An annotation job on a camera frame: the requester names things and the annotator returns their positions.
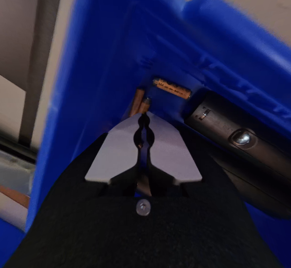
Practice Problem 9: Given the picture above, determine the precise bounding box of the pile of orange batteries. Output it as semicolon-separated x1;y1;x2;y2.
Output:
129;77;192;117

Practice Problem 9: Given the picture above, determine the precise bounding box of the blue bin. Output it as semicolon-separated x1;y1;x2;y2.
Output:
0;217;26;268
25;0;291;268

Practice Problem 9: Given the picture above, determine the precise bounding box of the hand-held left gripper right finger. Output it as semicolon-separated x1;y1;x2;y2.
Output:
145;112;203;197

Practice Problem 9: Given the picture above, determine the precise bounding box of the grey desk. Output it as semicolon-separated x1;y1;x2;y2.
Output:
0;0;291;150

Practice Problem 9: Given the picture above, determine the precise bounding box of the black remote control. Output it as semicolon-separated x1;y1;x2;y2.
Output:
210;154;291;219
184;90;291;183

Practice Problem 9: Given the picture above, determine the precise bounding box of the orange battery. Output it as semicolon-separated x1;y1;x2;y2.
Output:
138;97;152;114

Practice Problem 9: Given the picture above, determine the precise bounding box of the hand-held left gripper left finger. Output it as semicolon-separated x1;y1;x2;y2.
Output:
85;113;146;197

